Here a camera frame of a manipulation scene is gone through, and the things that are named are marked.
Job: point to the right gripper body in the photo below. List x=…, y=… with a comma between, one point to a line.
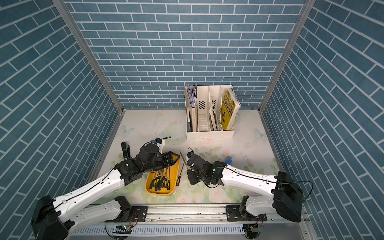
x=194, y=177

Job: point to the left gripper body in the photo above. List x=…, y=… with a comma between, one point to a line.
x=159, y=162

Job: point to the file tool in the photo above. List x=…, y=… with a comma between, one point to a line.
x=156, y=181
x=184, y=160
x=159, y=178
x=162, y=179
x=180, y=175
x=168, y=178

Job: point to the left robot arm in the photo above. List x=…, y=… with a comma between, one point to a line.
x=57, y=218

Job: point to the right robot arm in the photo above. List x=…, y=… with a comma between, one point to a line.
x=278, y=193

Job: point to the white file organizer rack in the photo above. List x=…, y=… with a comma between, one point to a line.
x=205, y=117

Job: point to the black stapler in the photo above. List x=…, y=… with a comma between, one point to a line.
x=126, y=151

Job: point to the blue object on table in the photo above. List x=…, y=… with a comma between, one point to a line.
x=229, y=161

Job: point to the black book in rack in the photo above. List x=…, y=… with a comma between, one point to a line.
x=189, y=126

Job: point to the yellow book in rack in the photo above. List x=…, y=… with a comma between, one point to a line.
x=229, y=109

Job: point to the purple patterned papers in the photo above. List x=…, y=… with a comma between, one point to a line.
x=192, y=94

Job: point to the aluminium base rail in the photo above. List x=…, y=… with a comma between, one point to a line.
x=197, y=222

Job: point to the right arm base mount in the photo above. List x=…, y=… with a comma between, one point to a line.
x=251, y=209

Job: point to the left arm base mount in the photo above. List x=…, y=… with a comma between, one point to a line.
x=118, y=210

